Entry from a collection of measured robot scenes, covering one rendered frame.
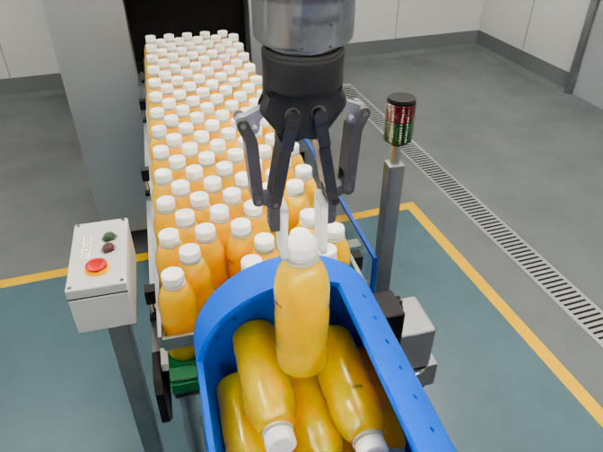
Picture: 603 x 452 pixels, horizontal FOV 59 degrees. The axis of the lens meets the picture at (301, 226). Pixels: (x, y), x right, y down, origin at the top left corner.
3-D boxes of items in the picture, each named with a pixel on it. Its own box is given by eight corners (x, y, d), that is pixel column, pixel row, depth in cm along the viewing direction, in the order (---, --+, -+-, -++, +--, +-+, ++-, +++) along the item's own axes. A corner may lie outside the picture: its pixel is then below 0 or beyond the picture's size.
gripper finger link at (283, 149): (303, 113, 50) (289, 112, 49) (282, 213, 56) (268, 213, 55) (293, 97, 53) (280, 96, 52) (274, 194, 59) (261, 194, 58)
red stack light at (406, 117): (391, 126, 115) (393, 108, 113) (380, 114, 120) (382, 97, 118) (419, 123, 117) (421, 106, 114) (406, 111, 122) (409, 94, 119)
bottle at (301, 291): (309, 335, 76) (309, 225, 66) (339, 367, 71) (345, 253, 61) (266, 357, 73) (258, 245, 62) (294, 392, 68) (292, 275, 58)
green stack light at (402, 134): (389, 146, 118) (391, 126, 115) (379, 134, 123) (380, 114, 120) (416, 143, 119) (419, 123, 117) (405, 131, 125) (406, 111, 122)
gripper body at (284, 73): (264, 58, 44) (267, 159, 50) (362, 51, 46) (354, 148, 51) (249, 32, 50) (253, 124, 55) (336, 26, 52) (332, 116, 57)
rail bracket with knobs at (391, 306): (357, 360, 103) (361, 322, 97) (345, 333, 108) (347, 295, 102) (405, 350, 105) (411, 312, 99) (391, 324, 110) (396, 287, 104)
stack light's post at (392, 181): (359, 445, 187) (389, 168, 123) (355, 435, 190) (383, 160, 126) (370, 442, 188) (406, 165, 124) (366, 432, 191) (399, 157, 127)
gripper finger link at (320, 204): (314, 189, 59) (320, 188, 59) (313, 239, 63) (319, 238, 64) (321, 204, 57) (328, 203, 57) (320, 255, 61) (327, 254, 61)
